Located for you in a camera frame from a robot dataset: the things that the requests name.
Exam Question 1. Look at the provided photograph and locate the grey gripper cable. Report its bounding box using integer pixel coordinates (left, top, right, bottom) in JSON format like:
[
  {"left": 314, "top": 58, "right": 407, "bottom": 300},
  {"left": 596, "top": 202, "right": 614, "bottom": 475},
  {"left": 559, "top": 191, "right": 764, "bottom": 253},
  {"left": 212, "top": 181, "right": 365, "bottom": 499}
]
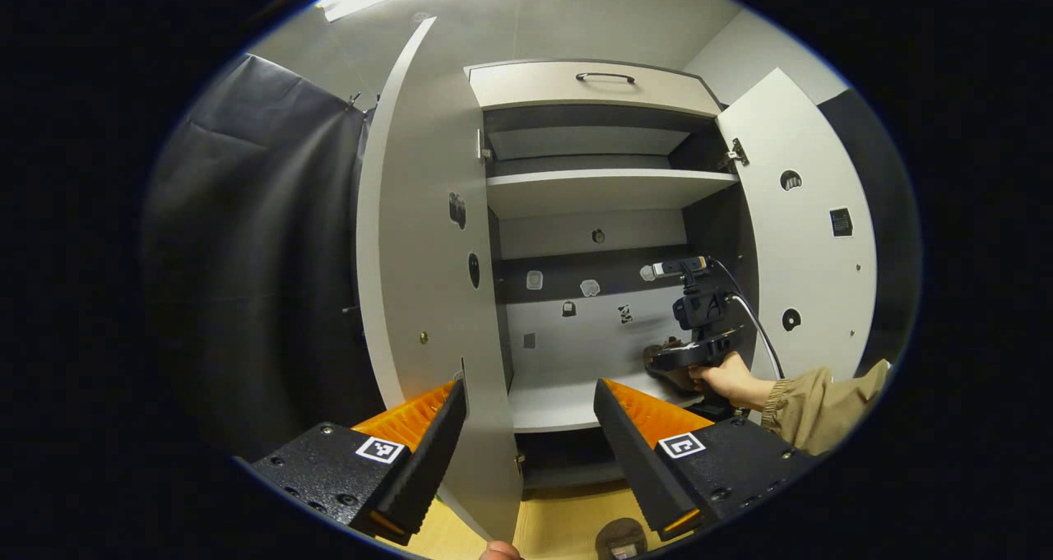
[{"left": 706, "top": 256, "right": 786, "bottom": 380}]

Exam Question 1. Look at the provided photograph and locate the white door with headphone sticker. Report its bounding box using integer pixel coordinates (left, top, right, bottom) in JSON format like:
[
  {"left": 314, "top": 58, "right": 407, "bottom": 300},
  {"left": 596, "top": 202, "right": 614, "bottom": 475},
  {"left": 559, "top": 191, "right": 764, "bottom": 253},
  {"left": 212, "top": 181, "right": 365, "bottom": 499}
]
[{"left": 716, "top": 68, "right": 879, "bottom": 380}]

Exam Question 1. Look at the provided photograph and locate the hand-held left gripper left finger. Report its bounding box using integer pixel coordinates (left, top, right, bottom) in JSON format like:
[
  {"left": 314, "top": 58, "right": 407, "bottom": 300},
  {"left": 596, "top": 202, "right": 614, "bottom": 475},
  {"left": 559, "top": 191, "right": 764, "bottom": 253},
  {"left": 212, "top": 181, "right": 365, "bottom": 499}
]
[{"left": 248, "top": 379, "right": 468, "bottom": 544}]

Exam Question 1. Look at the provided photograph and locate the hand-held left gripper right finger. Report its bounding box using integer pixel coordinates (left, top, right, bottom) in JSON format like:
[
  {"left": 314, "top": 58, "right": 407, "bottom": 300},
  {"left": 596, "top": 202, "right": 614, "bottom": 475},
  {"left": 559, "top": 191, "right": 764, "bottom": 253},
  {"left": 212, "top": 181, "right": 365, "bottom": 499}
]
[{"left": 594, "top": 377, "right": 815, "bottom": 542}]

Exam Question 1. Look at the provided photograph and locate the white cabinet shelf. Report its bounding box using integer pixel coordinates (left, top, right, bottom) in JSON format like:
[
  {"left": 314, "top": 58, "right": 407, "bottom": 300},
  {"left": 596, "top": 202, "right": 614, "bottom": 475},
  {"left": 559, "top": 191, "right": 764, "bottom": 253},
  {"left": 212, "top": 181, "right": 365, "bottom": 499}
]
[
  {"left": 508, "top": 371, "right": 725, "bottom": 433},
  {"left": 485, "top": 169, "right": 740, "bottom": 220}
]

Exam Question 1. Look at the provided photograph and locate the white shoe cabinet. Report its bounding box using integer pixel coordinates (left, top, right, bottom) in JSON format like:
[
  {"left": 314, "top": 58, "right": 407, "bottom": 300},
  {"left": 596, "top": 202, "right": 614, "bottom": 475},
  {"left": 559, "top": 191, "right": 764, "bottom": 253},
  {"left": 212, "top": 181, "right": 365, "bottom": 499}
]
[{"left": 465, "top": 60, "right": 762, "bottom": 491}]

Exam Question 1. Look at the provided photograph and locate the white door with camera sticker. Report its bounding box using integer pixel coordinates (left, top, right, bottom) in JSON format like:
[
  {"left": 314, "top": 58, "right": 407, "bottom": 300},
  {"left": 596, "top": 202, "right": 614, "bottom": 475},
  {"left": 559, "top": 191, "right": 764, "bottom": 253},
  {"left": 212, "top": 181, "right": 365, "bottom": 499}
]
[{"left": 355, "top": 17, "right": 525, "bottom": 544}]

